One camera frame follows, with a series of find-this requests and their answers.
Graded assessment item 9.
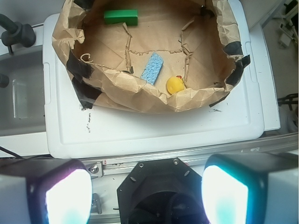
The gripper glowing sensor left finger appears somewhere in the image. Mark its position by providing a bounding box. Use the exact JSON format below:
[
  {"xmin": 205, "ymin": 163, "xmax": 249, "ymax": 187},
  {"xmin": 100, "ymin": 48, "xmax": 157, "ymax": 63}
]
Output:
[{"xmin": 0, "ymin": 159, "xmax": 93, "ymax": 224}]

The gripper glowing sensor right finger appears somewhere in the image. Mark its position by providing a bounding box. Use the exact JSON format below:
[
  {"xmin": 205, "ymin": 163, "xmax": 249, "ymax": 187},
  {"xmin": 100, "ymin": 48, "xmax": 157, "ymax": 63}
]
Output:
[{"xmin": 201, "ymin": 153, "xmax": 299, "ymax": 224}]

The white plastic bin lid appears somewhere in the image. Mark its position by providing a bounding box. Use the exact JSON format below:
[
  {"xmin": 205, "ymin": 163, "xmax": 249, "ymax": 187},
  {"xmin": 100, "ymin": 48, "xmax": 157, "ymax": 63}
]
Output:
[{"xmin": 43, "ymin": 14, "xmax": 264, "ymax": 158}]

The yellow rubber duck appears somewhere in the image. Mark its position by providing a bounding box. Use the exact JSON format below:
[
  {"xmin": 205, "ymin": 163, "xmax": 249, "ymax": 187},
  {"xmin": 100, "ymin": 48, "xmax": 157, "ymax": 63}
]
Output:
[{"xmin": 166, "ymin": 76, "xmax": 185, "ymax": 95}]

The blue sponge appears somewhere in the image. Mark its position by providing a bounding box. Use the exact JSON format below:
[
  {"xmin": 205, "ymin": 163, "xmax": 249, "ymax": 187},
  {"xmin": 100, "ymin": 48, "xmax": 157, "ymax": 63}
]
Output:
[{"xmin": 140, "ymin": 52, "xmax": 164, "ymax": 85}]

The green rectangular block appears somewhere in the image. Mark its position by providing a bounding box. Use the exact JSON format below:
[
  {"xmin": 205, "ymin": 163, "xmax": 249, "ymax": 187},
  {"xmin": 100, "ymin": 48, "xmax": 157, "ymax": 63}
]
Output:
[{"xmin": 104, "ymin": 9, "xmax": 138, "ymax": 26}]

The aluminium frame rail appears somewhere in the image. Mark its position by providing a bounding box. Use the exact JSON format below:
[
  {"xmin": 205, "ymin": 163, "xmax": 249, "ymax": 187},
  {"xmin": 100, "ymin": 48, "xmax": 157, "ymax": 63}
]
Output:
[{"xmin": 81, "ymin": 132, "xmax": 299, "ymax": 178}]

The black octagonal mount plate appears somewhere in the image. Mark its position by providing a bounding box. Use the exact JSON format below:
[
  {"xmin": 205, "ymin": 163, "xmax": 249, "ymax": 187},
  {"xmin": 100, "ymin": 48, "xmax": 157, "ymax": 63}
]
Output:
[{"xmin": 117, "ymin": 158, "xmax": 209, "ymax": 224}]

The black faucet handle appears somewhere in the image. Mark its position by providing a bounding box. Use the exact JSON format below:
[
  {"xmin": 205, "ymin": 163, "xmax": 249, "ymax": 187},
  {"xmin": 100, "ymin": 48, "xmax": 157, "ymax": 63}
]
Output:
[{"xmin": 0, "ymin": 14, "xmax": 36, "ymax": 48}]

